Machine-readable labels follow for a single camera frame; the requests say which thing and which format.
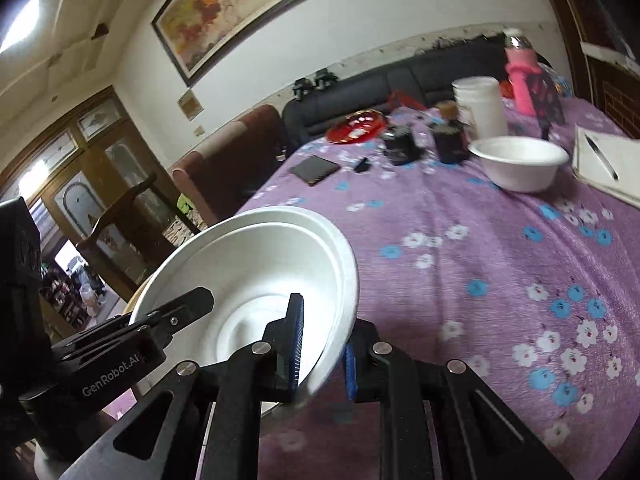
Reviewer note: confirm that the dark wooden chair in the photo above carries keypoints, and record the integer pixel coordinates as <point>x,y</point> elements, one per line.
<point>125,220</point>

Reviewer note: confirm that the small wall plaque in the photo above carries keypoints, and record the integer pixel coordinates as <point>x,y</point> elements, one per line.
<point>190,105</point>

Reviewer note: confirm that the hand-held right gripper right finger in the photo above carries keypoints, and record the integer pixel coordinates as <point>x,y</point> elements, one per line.
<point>350,372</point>

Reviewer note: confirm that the large white bowl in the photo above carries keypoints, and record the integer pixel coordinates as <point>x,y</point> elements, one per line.
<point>260,260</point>

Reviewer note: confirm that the black pen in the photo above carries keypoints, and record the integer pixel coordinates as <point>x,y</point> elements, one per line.
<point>602,157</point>

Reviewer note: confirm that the wooden glass door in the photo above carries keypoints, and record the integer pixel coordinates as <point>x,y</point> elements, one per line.
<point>75,160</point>

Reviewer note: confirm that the stack of white cups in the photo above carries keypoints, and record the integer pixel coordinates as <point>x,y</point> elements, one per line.
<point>480,105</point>

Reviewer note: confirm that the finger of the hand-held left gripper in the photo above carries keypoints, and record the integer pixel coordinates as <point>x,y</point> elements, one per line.
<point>185,310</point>

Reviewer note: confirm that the framed painting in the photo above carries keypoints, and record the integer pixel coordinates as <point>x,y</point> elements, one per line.
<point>240,5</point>

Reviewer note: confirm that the black device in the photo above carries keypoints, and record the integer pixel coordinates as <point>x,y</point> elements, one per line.
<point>301,88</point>
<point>325,79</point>

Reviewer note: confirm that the black jar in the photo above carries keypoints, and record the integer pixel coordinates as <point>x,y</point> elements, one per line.
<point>400,147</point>

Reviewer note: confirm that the small red patterned plate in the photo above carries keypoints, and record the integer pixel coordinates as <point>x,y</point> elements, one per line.
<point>357,127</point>

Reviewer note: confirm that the green cloth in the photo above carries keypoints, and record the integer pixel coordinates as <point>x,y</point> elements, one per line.
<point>185,205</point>

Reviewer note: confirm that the wall switch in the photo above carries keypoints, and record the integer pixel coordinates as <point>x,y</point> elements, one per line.
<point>199,130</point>

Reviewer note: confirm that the brown armchair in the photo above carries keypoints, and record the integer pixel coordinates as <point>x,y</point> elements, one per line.
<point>225,170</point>

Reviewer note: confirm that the white notebook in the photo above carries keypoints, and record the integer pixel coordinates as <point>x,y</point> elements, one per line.
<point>625,160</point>

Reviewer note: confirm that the pink water bottle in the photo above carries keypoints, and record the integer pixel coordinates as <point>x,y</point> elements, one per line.
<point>520,75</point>

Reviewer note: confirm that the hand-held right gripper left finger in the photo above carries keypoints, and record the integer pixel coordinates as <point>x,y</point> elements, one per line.
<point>297,345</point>

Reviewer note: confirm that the dark bottle with cork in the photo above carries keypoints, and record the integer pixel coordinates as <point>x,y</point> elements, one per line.
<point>450,140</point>

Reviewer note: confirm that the small black object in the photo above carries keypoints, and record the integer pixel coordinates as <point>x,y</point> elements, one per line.
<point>361,165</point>

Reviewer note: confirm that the black sofa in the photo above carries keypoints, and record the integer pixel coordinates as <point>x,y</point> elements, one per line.
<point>400,75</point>

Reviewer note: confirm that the patterned cushion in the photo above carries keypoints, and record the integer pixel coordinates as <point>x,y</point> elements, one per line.
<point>182,232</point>

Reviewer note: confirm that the ceiling light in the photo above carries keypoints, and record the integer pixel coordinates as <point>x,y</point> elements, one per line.
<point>22,20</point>

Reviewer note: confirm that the purple floral tablecloth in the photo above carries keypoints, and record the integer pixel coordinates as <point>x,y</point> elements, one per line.
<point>450,260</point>

